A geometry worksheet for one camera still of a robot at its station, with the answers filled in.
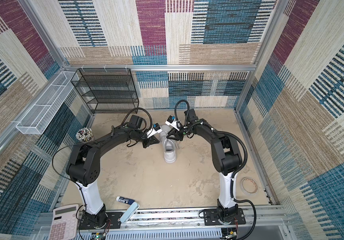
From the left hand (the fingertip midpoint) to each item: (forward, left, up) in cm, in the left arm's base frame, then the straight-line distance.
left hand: (157, 138), depth 92 cm
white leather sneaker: (-4, -7, -3) cm, 8 cm away
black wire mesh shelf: (+37, +37, +7) cm, 53 cm away
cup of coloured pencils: (-2, +39, +8) cm, 40 cm away
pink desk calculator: (-41, +43, -9) cm, 60 cm away
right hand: (+2, -7, +1) cm, 7 cm away
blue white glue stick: (-32, +16, -8) cm, 37 cm away
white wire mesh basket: (-4, +55, +23) cm, 60 cm away
